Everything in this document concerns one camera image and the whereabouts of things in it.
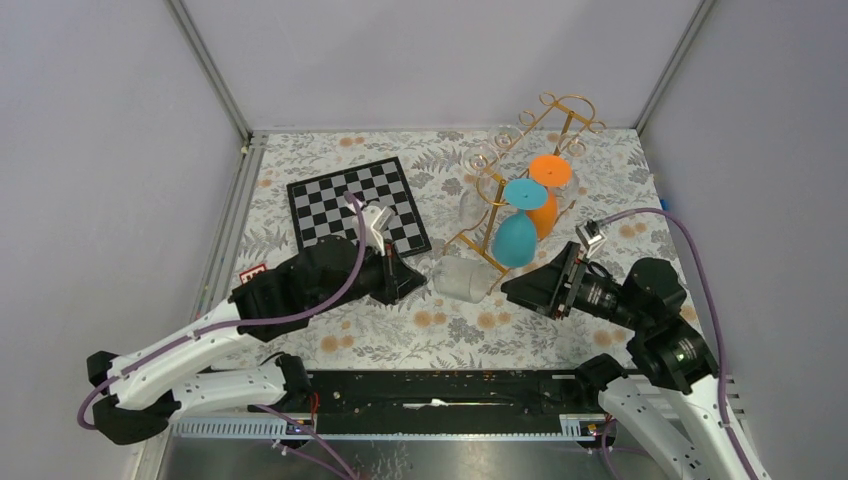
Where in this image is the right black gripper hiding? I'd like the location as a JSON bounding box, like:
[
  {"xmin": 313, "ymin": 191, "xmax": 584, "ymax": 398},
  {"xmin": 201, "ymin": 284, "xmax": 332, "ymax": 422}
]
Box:
[{"xmin": 500, "ymin": 238, "xmax": 647, "ymax": 329}]

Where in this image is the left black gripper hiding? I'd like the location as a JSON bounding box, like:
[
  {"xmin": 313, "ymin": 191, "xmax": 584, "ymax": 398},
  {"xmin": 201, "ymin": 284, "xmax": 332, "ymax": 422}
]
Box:
[{"xmin": 311, "ymin": 235, "xmax": 427, "ymax": 316}]

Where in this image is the teal wine glass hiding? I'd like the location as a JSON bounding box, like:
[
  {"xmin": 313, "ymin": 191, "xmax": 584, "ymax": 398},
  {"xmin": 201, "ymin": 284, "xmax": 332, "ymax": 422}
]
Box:
[{"xmin": 491, "ymin": 178, "xmax": 545, "ymax": 269}]

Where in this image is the short clear glass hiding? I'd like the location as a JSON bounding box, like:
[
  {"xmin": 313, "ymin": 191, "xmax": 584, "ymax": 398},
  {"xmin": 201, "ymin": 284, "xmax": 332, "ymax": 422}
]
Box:
[{"xmin": 419, "ymin": 256, "xmax": 501, "ymax": 304}]

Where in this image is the gold wire glass rack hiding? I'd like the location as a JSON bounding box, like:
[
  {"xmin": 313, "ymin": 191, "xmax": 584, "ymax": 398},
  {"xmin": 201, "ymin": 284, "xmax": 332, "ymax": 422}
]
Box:
[{"xmin": 447, "ymin": 92, "xmax": 606, "ymax": 290}]

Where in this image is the orange wine glass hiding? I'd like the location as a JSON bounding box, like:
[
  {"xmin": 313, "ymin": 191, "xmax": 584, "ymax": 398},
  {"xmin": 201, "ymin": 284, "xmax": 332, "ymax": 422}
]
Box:
[{"xmin": 527, "ymin": 154, "xmax": 573, "ymax": 241}]

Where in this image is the clear champagne flute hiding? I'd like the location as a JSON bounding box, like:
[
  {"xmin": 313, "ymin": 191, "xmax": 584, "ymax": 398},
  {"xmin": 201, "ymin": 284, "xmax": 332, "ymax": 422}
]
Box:
[{"xmin": 458, "ymin": 144, "xmax": 498, "ymax": 228}]

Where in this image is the round clear wine glass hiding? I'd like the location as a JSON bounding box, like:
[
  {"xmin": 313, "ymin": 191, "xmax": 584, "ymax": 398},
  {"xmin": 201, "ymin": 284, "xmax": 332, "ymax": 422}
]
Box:
[{"xmin": 555, "ymin": 132, "xmax": 589, "ymax": 201}]

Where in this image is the tall clear flute glass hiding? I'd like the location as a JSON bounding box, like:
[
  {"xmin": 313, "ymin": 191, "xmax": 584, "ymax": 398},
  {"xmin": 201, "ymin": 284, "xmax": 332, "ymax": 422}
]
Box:
[{"xmin": 487, "ymin": 125, "xmax": 524, "ymax": 155}]

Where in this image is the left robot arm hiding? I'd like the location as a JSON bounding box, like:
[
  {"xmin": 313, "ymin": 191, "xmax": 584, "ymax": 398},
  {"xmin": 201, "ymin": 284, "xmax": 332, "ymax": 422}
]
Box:
[{"xmin": 77, "ymin": 236, "xmax": 427, "ymax": 445}]

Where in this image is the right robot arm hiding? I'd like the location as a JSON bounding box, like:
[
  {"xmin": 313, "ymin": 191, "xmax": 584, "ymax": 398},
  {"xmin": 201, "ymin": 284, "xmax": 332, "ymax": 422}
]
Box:
[{"xmin": 501, "ymin": 242, "xmax": 769, "ymax": 479}]

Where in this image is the black white chessboard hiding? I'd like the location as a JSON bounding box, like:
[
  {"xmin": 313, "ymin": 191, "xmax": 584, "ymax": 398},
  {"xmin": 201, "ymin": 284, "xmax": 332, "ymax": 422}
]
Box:
[{"xmin": 286, "ymin": 157, "xmax": 432, "ymax": 257}]

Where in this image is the colourful toy block house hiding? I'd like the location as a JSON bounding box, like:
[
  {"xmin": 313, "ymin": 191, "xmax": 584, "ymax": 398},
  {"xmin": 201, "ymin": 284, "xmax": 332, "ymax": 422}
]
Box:
[{"xmin": 239, "ymin": 263, "xmax": 267, "ymax": 284}]

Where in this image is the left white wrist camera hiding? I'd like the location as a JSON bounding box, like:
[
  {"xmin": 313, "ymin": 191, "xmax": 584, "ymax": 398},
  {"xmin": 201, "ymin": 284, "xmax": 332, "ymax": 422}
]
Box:
[{"xmin": 360, "ymin": 204, "xmax": 394, "ymax": 256}]

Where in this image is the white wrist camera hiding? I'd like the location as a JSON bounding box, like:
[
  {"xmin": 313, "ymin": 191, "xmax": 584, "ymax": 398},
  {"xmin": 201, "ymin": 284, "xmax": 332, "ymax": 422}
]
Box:
[
  {"xmin": 360, "ymin": 204, "xmax": 394, "ymax": 256},
  {"xmin": 575, "ymin": 220, "xmax": 607, "ymax": 260}
]

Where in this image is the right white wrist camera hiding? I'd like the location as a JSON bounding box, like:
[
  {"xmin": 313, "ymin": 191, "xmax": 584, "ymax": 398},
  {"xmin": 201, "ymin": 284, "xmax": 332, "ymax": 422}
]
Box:
[{"xmin": 575, "ymin": 220, "xmax": 607, "ymax": 260}]

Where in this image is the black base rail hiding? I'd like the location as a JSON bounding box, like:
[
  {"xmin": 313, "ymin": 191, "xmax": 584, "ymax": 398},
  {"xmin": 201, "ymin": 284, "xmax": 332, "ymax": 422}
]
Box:
[{"xmin": 271, "ymin": 370, "xmax": 612, "ymax": 437}]

